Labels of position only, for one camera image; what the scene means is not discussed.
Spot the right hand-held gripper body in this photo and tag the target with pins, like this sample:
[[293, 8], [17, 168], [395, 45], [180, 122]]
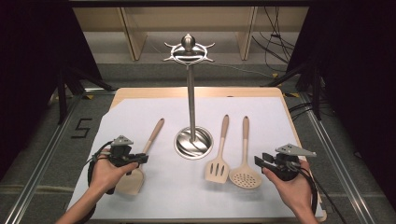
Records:
[[285, 168]]

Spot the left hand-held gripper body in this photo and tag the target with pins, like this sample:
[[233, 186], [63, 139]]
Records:
[[118, 155]]

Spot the beige perforated skimmer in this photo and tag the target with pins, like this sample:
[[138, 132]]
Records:
[[245, 179]]

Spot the beige solid spatula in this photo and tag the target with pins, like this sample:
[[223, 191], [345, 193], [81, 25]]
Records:
[[134, 184]]

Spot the beige slotted spatula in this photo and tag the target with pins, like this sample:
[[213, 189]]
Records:
[[217, 174]]

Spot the metal utensil stand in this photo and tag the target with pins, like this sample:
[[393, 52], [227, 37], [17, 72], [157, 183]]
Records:
[[191, 102]]

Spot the person's left hand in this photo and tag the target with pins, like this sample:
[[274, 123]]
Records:
[[104, 177]]

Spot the person's right hand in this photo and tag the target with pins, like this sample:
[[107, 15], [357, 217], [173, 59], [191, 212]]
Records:
[[294, 193]]

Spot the white paper sheet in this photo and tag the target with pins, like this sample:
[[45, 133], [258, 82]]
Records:
[[186, 193]]

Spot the black stand legs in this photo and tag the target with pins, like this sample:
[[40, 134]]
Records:
[[316, 93], [62, 96]]

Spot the black curtain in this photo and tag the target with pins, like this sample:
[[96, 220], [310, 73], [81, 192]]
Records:
[[31, 62], [358, 77]]

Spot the aluminium floor rail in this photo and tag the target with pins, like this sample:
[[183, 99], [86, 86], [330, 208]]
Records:
[[336, 161], [46, 155]]

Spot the light wooden shelf frame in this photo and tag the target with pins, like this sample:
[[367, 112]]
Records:
[[134, 34]]

